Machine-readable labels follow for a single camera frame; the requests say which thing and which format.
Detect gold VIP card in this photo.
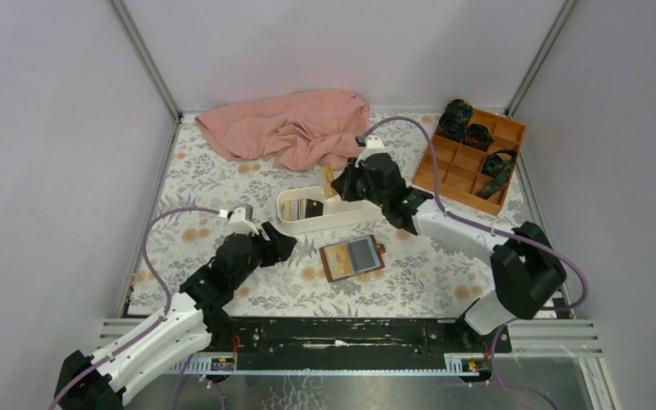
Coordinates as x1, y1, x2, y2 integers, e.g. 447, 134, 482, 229
320, 164, 337, 199
324, 243, 354, 280

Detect white oblong plastic tray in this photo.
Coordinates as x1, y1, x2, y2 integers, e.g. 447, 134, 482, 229
276, 186, 384, 234

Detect brown leather card holder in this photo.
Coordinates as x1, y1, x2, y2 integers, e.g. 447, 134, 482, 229
319, 235, 386, 283

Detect credit cards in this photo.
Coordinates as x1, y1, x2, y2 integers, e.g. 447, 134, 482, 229
347, 236, 380, 272

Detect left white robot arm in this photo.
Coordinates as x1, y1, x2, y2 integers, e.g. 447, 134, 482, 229
50, 222, 297, 409

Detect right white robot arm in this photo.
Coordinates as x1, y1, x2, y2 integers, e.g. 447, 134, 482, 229
331, 153, 566, 336

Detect stack of cards in tray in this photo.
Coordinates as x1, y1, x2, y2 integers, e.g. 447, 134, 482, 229
279, 198, 324, 222

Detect pink crumpled cloth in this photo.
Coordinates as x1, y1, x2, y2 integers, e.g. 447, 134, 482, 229
196, 89, 370, 171

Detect wooden compartment organizer box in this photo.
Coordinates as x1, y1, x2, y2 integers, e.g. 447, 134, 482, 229
413, 107, 527, 215

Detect floral patterned table mat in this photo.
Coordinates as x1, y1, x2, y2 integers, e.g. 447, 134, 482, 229
126, 112, 559, 319

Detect large rolled dark tie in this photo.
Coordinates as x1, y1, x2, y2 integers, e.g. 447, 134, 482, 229
436, 98, 474, 143

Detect small rolled dark tie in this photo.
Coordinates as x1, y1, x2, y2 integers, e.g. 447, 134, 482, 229
462, 123, 494, 152

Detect unrolled dark patterned tie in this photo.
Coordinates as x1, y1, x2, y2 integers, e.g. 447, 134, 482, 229
476, 149, 518, 199

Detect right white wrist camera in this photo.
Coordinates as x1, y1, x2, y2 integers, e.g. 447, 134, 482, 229
355, 135, 387, 167

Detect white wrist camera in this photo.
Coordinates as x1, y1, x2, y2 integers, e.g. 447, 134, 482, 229
218, 204, 260, 235
355, 135, 387, 167

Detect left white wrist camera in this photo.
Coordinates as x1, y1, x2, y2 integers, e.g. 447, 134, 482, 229
218, 204, 260, 235

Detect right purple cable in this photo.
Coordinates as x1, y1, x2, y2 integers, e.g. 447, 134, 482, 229
354, 115, 589, 311

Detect purple cable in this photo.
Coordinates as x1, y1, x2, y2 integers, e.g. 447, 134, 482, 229
48, 206, 223, 410
354, 115, 589, 311

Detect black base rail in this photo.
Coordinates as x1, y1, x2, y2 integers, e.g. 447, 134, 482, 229
201, 317, 513, 372

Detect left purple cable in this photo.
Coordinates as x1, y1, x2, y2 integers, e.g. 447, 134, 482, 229
48, 206, 223, 410

